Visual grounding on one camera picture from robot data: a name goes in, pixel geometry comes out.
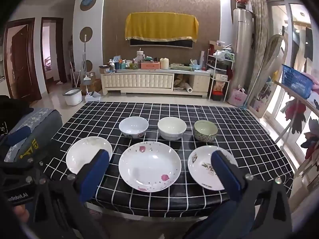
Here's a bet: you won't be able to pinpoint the pink floral white plate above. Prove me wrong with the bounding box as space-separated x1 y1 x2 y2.
118 141 182 193

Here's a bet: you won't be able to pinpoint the clothes drying rack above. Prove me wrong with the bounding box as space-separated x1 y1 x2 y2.
272 80 319 170

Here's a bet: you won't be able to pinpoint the white bucket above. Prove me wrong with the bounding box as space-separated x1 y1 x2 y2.
62 88 83 106

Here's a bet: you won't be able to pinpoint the white bowl with pink flowers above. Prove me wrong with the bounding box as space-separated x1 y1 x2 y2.
119 116 149 139

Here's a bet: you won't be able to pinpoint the beige arched frame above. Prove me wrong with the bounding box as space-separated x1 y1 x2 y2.
249 35 288 117

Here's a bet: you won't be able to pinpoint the plain white plate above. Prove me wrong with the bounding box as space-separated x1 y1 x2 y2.
66 136 113 175

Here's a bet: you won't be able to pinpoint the black checked tablecloth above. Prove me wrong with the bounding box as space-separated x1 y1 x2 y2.
51 102 295 217

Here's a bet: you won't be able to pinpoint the cardboard boxes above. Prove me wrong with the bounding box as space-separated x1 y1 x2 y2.
87 72 102 92

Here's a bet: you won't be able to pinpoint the silver standing air conditioner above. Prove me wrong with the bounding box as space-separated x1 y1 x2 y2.
232 8 256 102

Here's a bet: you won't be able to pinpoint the yellow cloth cover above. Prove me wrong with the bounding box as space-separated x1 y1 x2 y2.
125 12 199 43

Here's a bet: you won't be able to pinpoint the dark wooden door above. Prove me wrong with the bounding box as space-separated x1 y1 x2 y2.
4 20 41 102

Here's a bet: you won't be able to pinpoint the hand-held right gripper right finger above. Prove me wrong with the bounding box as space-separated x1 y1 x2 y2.
211 150 293 239

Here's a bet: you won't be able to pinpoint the white wire rack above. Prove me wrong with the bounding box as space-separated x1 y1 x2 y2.
206 40 235 102

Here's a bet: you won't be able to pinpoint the white dustpan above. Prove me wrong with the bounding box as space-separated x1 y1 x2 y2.
85 91 101 102

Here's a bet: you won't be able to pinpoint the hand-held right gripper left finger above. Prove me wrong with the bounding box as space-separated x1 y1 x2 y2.
27 149 111 239

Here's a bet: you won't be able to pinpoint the hanging red and dark clothes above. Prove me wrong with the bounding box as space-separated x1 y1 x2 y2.
284 100 319 160

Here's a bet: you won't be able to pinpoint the sofa with grey-blue cover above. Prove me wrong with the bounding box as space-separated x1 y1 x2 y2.
0 108 63 162

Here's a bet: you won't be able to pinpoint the white mop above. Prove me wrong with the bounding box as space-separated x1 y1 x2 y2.
81 34 93 97

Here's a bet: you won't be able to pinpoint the black television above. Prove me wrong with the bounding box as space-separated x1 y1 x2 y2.
129 37 193 48

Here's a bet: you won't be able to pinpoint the round wall decoration blue centre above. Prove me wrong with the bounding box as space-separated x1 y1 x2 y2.
80 0 97 12

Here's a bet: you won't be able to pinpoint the brown floral white plate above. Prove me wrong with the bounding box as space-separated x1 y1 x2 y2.
187 145 238 191

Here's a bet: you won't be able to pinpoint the cream bowl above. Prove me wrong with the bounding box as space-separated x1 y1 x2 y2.
158 117 187 141

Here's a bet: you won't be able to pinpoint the person's left hand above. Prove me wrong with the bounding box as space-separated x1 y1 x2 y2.
14 204 30 221

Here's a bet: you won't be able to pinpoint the cream tv cabinet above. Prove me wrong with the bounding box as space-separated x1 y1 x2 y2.
100 68 212 97

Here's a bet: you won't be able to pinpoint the beige patterned curtain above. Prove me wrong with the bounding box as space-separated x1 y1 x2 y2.
249 0 270 100

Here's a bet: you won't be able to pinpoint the dark wooden doorway frame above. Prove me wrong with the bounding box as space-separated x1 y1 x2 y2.
41 17 67 85

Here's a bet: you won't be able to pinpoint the pink bag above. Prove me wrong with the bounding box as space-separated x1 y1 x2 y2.
227 87 248 107

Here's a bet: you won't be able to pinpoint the green patterned bowl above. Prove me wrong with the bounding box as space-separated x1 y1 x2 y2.
194 120 218 142

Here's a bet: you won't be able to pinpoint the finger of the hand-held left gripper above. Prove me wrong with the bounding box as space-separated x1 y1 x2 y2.
0 127 32 160
30 142 75 182

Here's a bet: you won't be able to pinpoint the glass balcony door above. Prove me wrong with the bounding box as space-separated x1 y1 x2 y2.
268 1 319 160

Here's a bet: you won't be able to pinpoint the blue plastic basket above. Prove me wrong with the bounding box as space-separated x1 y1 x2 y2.
282 64 314 99

